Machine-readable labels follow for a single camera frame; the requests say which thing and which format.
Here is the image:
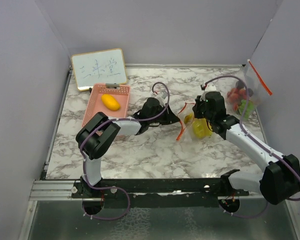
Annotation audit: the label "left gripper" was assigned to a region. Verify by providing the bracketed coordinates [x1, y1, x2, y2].
[148, 103, 180, 126]

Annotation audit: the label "zip bag with yellow fruit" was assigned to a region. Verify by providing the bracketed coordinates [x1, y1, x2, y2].
[176, 102, 213, 142]

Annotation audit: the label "fake yellow mango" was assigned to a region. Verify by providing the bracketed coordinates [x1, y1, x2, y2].
[101, 94, 121, 111]

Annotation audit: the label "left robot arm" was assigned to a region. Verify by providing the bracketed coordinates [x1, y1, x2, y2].
[75, 97, 180, 198]

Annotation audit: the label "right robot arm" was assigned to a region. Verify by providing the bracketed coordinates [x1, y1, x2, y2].
[192, 91, 300, 205]

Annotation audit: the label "fake red strawberries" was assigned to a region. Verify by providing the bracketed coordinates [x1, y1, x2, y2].
[226, 87, 247, 105]

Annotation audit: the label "zip bag with red fruit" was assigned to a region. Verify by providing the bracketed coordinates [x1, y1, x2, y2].
[227, 59, 273, 115]

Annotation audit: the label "fake green grapes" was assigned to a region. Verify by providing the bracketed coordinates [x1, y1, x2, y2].
[236, 99, 255, 120]

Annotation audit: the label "pink plastic basket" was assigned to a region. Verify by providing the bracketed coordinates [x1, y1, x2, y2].
[81, 83, 131, 127]

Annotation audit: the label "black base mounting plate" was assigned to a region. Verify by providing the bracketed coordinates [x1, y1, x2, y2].
[71, 178, 249, 209]

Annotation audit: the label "small whiteboard with writing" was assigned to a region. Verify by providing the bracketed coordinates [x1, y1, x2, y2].
[71, 48, 128, 91]

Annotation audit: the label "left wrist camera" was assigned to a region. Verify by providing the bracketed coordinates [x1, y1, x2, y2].
[154, 91, 168, 106]

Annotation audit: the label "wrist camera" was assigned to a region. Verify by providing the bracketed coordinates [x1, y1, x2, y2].
[201, 84, 217, 93]
[154, 91, 168, 106]

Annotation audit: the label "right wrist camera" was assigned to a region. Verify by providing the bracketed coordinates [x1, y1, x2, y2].
[201, 84, 217, 93]

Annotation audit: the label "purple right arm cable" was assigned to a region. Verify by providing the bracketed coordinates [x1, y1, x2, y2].
[202, 75, 300, 218]

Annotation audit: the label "aluminium frame rail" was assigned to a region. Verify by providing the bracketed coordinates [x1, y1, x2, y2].
[29, 180, 75, 201]

